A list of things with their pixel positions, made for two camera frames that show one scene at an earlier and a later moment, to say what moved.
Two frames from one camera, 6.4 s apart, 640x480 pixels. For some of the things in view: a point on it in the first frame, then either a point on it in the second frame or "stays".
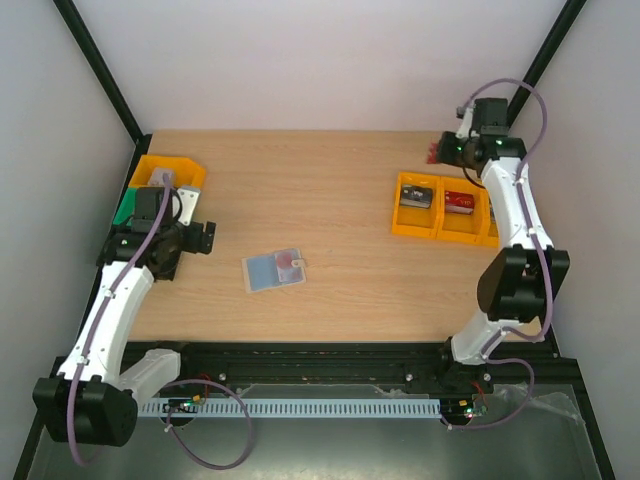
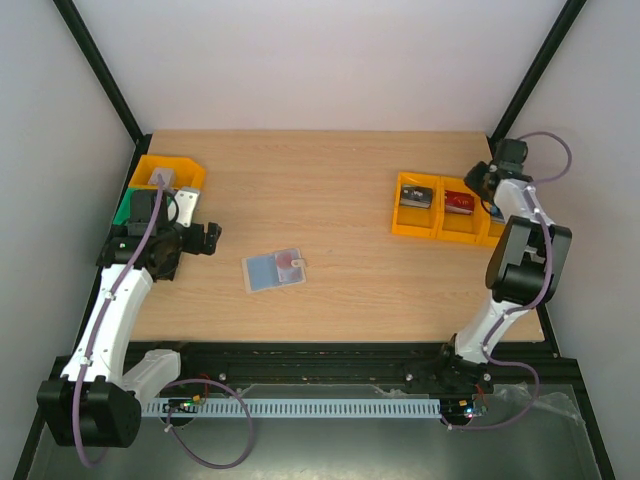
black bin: x=160 y=256 stays
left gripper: x=195 y=244 stays
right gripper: x=445 y=149 → x=480 y=176
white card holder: x=272 y=271 stays
